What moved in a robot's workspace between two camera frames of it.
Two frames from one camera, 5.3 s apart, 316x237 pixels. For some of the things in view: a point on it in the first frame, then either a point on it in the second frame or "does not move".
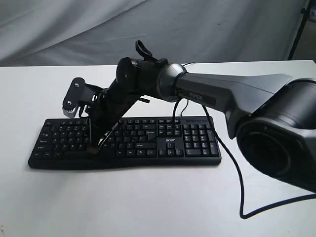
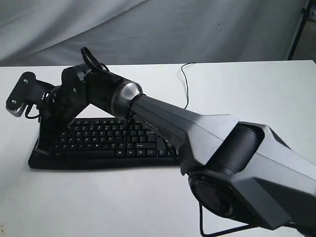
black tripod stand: (305, 12) does not move
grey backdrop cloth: (101, 32) does not move
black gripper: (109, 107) → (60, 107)
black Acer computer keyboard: (62, 143) does not move
